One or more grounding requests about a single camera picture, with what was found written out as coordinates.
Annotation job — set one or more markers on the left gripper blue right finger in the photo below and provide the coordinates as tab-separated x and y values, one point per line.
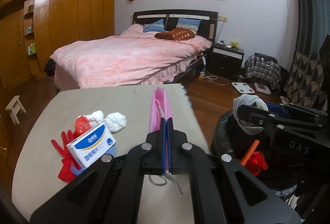
169	144

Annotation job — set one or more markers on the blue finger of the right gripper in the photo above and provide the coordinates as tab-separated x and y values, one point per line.
276	108
253	115

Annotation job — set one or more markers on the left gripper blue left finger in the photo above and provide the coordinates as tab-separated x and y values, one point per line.
163	143

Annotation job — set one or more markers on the grey sock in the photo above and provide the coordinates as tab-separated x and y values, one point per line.
251	129

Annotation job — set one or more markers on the pink face mask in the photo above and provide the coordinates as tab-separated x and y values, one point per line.
161	108

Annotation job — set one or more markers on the orange foam net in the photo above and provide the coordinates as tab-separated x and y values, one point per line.
249	152

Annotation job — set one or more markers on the white tissue wad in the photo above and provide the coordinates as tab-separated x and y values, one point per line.
115	122
95	118

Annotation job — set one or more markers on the blue white carton box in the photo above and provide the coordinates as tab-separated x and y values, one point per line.
89	147

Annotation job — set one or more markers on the red plastic bag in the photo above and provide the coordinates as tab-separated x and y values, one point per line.
81	126

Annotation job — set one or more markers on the red glove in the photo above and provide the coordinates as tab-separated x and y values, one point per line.
257	163
66	157

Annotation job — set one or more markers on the black lined trash bin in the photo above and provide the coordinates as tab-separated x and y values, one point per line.
273	166

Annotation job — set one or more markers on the white bathroom scale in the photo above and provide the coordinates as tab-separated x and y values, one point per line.
242	88

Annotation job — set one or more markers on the patterned dark curtain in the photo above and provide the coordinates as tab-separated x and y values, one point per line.
306	85

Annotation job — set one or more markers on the plaid cloth covered chair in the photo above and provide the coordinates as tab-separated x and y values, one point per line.
267	69

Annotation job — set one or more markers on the beige table cloth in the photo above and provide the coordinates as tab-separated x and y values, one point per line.
36	178

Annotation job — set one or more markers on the black white nightstand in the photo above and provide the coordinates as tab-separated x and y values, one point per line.
225	62

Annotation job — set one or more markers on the yellow plush toy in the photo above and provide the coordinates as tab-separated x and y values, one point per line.
234	45

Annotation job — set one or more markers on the bed with pink duvet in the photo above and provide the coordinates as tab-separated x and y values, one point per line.
134	57

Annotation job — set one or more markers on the brown dotted cushion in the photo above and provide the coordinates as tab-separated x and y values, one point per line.
177	34

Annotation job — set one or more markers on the dark wooden headboard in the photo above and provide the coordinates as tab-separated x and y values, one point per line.
202	21

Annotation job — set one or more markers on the left blue pillow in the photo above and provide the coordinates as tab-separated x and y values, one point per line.
157	26

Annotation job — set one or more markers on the blue pillow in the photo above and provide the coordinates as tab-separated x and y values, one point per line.
190	24
157	26

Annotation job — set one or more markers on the right blue pillow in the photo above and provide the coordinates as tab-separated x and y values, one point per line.
190	24

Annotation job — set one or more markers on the black clothing on bed corner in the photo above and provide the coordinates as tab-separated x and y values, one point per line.
50	67

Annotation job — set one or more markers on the small white wooden stool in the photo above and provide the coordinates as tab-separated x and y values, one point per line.
13	107

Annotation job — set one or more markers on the wooden wardrobe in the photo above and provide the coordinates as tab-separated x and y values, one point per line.
31	30

